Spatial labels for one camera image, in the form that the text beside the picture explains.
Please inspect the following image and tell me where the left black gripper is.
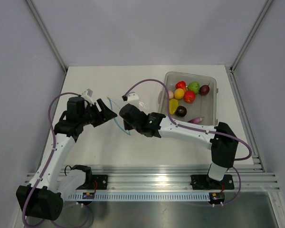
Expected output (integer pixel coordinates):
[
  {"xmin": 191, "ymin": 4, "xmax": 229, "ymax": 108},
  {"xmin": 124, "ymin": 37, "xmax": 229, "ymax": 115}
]
[{"xmin": 79, "ymin": 98, "xmax": 117, "ymax": 127}]

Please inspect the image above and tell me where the clear zip top bag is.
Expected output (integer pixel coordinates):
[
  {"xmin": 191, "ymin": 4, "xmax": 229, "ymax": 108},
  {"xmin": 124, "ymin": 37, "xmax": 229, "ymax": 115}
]
[{"xmin": 106, "ymin": 96, "xmax": 152, "ymax": 136}]

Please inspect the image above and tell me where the dark purple toy mangosteen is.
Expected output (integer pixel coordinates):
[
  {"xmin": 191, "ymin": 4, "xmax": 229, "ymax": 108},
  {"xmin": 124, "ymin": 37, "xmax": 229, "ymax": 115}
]
[{"xmin": 175, "ymin": 105, "xmax": 187, "ymax": 117}]

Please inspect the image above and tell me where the purple toy eggplant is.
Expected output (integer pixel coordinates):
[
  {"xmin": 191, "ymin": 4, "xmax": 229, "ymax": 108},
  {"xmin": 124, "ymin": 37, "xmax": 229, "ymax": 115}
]
[{"xmin": 189, "ymin": 117, "xmax": 204, "ymax": 124}]

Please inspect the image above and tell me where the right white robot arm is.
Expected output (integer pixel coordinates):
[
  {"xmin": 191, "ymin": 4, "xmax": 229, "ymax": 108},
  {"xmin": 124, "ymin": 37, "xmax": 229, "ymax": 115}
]
[{"xmin": 119, "ymin": 104, "xmax": 238, "ymax": 191}]

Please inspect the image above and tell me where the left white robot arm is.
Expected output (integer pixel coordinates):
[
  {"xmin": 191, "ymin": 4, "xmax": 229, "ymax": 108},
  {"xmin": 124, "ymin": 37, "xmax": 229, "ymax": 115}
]
[{"xmin": 16, "ymin": 95, "xmax": 117, "ymax": 222}]

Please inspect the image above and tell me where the pink toy peach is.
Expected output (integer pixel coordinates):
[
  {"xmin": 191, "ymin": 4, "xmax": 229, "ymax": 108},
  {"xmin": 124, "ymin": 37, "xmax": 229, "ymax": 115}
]
[{"xmin": 168, "ymin": 91, "xmax": 174, "ymax": 99}]

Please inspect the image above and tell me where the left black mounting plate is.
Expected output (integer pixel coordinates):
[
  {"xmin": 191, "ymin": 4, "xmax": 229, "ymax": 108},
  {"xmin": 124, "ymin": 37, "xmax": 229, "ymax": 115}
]
[{"xmin": 91, "ymin": 174, "xmax": 108, "ymax": 190}]

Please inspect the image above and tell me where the black mounting plate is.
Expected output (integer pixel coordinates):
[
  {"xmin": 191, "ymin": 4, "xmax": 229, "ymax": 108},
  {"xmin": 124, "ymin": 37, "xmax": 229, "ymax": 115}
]
[
  {"xmin": 190, "ymin": 174, "xmax": 235, "ymax": 190},
  {"xmin": 91, "ymin": 174, "xmax": 108, "ymax": 190}
]

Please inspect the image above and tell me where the orange toy fruit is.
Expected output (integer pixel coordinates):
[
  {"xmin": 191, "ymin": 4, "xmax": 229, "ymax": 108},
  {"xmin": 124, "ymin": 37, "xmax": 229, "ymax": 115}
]
[{"xmin": 174, "ymin": 88, "xmax": 185, "ymax": 100}]

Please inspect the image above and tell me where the green toy fruit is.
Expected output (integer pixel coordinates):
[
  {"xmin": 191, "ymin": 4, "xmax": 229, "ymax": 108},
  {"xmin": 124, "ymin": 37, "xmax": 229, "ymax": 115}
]
[{"xmin": 187, "ymin": 81, "xmax": 200, "ymax": 94}]

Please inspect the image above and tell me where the clear grey plastic bin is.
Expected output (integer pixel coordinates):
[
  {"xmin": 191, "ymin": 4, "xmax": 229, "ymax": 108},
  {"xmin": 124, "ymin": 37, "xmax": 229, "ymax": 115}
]
[{"xmin": 159, "ymin": 71, "xmax": 217, "ymax": 125}]

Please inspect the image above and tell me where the left small circuit board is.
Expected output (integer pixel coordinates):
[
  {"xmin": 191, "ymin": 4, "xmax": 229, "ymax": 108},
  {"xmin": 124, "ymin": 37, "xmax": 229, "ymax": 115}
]
[{"xmin": 82, "ymin": 192, "xmax": 95, "ymax": 200}]

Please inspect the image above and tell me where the small circuit board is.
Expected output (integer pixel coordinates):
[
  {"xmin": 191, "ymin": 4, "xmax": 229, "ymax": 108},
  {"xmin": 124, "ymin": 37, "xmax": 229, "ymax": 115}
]
[
  {"xmin": 209, "ymin": 192, "xmax": 225, "ymax": 204},
  {"xmin": 82, "ymin": 192, "xmax": 95, "ymax": 200}
]

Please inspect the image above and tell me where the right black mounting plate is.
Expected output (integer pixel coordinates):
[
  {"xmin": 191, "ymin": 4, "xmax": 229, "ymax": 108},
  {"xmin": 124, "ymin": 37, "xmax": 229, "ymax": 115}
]
[{"xmin": 190, "ymin": 174, "xmax": 235, "ymax": 190}]

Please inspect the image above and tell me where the right small circuit board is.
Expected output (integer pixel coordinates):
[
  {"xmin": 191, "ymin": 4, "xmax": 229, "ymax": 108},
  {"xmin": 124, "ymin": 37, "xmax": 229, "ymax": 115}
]
[{"xmin": 209, "ymin": 192, "xmax": 225, "ymax": 204}]

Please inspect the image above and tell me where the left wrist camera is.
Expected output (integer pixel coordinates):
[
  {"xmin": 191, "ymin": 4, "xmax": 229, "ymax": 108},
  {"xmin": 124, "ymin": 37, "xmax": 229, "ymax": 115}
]
[{"xmin": 81, "ymin": 89, "xmax": 93, "ymax": 103}]

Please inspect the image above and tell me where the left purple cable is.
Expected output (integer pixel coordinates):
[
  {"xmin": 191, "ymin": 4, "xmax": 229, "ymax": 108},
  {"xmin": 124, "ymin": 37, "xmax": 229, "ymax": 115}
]
[{"xmin": 22, "ymin": 93, "xmax": 95, "ymax": 228}]

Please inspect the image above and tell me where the purple cable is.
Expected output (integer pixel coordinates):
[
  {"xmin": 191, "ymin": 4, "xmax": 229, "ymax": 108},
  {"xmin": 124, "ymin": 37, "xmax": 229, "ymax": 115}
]
[
  {"xmin": 22, "ymin": 93, "xmax": 95, "ymax": 228},
  {"xmin": 122, "ymin": 78, "xmax": 252, "ymax": 207}
]

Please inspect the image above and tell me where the white slotted cable duct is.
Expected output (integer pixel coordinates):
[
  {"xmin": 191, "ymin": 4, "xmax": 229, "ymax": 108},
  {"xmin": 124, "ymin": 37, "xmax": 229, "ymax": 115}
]
[{"xmin": 66, "ymin": 191, "xmax": 210, "ymax": 202}]

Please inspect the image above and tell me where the left aluminium frame post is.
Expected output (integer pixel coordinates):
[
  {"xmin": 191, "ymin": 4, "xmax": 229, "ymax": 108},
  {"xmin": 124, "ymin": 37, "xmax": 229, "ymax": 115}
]
[{"xmin": 24, "ymin": 0, "xmax": 68, "ymax": 75}]

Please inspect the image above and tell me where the aluminium frame post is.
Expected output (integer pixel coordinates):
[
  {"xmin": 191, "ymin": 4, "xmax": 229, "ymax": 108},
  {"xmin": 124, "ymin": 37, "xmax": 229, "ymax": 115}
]
[
  {"xmin": 24, "ymin": 0, "xmax": 68, "ymax": 75},
  {"xmin": 229, "ymin": 0, "xmax": 275, "ymax": 73}
]

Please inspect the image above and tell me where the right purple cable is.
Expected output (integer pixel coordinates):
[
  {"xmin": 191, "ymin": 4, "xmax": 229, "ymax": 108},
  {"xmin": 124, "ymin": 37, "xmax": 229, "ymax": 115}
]
[{"xmin": 122, "ymin": 78, "xmax": 252, "ymax": 207}]

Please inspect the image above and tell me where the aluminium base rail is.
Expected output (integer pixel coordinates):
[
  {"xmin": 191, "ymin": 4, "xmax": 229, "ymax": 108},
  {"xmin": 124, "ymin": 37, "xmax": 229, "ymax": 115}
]
[{"xmin": 23, "ymin": 165, "xmax": 281, "ymax": 193}]

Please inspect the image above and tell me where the right aluminium frame post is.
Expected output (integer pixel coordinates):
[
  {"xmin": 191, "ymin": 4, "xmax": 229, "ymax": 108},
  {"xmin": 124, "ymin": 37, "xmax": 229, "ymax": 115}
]
[{"xmin": 229, "ymin": 0, "xmax": 275, "ymax": 73}]

